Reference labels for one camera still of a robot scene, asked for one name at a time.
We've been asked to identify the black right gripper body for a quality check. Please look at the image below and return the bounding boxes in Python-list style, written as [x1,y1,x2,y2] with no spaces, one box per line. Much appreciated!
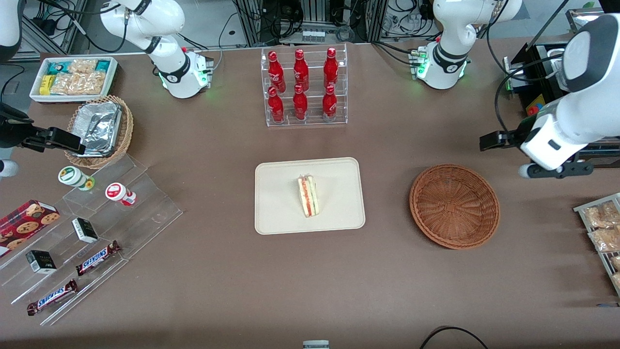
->
[0,104,37,149]

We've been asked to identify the triangular sandwich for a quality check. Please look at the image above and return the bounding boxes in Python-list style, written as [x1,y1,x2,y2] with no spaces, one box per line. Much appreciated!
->
[297,174,321,218]

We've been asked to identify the small light wicker basket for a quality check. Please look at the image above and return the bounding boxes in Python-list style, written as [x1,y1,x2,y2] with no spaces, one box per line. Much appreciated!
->
[64,95,134,170]

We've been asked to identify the large brown wicker basket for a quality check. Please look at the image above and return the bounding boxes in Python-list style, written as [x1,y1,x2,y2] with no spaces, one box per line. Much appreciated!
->
[409,164,500,250]

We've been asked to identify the metal snack tray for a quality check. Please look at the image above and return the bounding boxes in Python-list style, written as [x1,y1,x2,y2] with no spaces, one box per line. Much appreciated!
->
[573,193,620,297]

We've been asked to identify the beige plastic serving tray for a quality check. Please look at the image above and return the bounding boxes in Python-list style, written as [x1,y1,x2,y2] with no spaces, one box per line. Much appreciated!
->
[255,157,366,236]

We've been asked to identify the green lid yogurt cup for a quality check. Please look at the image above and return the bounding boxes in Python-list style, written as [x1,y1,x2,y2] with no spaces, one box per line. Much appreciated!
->
[58,166,95,191]

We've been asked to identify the silver foil trays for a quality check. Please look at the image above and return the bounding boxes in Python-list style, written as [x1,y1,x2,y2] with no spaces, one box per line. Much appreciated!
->
[70,101,123,157]

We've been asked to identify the white rectangular snack bin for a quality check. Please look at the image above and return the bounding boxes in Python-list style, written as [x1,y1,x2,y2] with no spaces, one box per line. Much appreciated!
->
[29,56,119,104]

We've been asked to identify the clear bag of crackers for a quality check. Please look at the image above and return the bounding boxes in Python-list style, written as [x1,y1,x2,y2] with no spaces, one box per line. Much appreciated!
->
[50,59,106,96]

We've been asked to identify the black food warmer machine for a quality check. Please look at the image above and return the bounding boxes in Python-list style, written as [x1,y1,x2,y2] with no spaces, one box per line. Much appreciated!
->
[503,7,620,168]

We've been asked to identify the red lid yogurt cup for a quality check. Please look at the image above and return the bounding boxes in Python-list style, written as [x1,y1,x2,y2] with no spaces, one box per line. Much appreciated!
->
[105,182,137,207]

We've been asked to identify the red chocolate cookie box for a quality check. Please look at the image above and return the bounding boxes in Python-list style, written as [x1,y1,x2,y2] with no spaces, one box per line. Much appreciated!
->
[0,200,61,258]

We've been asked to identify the small black box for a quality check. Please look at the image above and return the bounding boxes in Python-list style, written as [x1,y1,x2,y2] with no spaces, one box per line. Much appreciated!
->
[25,250,58,275]
[72,218,99,244]

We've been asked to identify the clear bag of pastry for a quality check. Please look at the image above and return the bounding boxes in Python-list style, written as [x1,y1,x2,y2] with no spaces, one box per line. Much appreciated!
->
[583,201,620,229]
[588,227,620,253]

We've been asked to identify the clear acrylic stepped stand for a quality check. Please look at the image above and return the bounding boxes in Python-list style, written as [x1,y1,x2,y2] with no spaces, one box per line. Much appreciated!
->
[0,154,184,326]

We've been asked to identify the snickers chocolate bar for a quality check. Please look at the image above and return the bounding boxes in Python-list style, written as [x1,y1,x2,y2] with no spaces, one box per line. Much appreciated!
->
[27,279,79,317]
[75,240,122,277]

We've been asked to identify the red cola bottle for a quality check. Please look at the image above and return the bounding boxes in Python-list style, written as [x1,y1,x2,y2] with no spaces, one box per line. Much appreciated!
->
[323,47,340,89]
[267,86,285,124]
[292,84,309,121]
[267,51,286,93]
[322,85,338,122]
[293,48,310,92]

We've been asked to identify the clear acrylic bottle rack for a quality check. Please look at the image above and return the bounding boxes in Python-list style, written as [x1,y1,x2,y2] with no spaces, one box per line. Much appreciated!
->
[261,44,348,127]

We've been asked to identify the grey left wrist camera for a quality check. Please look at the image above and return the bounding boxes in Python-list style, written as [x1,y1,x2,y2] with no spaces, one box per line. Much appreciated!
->
[518,161,594,179]

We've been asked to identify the black cable loop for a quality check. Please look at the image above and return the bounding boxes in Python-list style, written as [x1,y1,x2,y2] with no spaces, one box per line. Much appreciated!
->
[419,326,490,349]

